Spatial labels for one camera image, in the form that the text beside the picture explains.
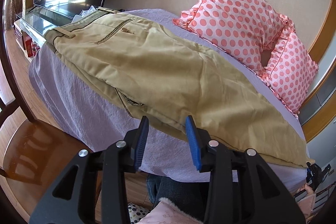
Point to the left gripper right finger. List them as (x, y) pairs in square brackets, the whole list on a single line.
[(243, 187)]

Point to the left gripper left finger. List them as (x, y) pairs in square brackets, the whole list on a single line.
[(71, 198)]

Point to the khaki tan pants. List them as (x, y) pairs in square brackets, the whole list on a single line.
[(142, 67)]

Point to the person's right hand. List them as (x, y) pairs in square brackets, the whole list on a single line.
[(308, 189)]

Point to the lavender bed sheet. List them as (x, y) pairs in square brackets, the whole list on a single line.
[(84, 114)]

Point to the small pink polka-dot pillow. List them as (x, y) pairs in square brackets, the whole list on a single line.
[(290, 69)]

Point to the glass tv stand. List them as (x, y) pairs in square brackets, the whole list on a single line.
[(37, 21)]

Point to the large pink polka-dot pillow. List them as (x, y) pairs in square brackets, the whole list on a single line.
[(241, 28)]

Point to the wooden door frame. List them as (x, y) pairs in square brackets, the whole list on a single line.
[(322, 90)]

